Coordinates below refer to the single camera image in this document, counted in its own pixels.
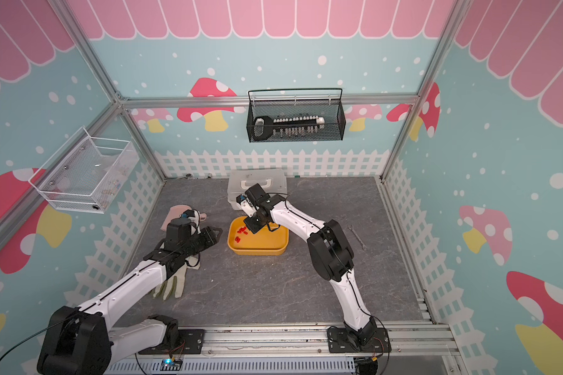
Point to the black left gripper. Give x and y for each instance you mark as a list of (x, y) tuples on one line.
[(210, 236)]

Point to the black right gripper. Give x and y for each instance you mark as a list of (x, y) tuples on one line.
[(250, 226)]

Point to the yellow plastic storage box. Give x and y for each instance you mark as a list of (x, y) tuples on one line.
[(264, 243)]

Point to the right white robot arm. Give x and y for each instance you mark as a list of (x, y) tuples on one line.
[(330, 252)]

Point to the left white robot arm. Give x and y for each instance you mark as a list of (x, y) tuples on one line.
[(85, 340)]

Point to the white lidded plastic box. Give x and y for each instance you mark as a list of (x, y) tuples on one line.
[(273, 181)]

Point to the white work glove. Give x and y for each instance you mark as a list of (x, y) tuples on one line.
[(174, 287)]

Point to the black socket set holder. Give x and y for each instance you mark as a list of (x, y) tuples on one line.
[(265, 128)]

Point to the metal wrench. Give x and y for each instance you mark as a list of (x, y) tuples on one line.
[(358, 237)]

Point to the small green circuit board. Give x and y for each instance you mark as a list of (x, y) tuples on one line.
[(171, 365)]

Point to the black wire wall basket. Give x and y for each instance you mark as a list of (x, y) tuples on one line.
[(296, 115)]

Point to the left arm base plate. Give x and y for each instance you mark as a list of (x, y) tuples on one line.
[(188, 342)]

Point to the white wire wall basket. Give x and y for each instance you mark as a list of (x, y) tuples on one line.
[(86, 173)]

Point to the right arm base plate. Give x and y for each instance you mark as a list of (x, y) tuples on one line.
[(341, 340)]

